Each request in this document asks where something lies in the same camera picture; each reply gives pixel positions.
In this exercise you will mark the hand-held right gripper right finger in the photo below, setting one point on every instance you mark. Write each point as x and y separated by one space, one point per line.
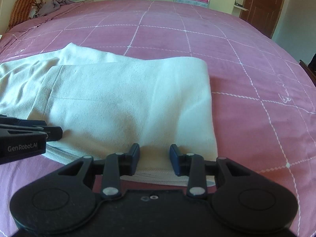
174 160

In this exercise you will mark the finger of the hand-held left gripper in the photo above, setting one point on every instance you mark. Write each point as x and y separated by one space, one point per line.
53 132
24 121

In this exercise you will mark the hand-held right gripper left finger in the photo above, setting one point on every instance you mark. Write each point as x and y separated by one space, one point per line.
134 158

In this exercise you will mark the white pants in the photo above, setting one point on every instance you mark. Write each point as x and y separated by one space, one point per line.
123 98

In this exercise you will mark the orange striped pillow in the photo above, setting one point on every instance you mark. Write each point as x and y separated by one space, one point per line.
21 9

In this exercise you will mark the floral pillow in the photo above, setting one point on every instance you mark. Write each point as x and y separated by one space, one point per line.
37 6

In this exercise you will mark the grey crumpled cloth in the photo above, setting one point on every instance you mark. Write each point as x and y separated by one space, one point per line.
55 6

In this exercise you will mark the bed with pink checked sheet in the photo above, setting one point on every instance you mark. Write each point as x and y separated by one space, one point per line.
172 29

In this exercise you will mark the dark wooden furniture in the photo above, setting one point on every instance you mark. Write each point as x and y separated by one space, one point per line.
309 69

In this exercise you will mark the cream corner shelf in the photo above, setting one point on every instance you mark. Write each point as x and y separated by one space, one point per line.
240 5

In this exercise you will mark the brown wooden door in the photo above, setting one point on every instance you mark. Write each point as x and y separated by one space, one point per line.
264 5

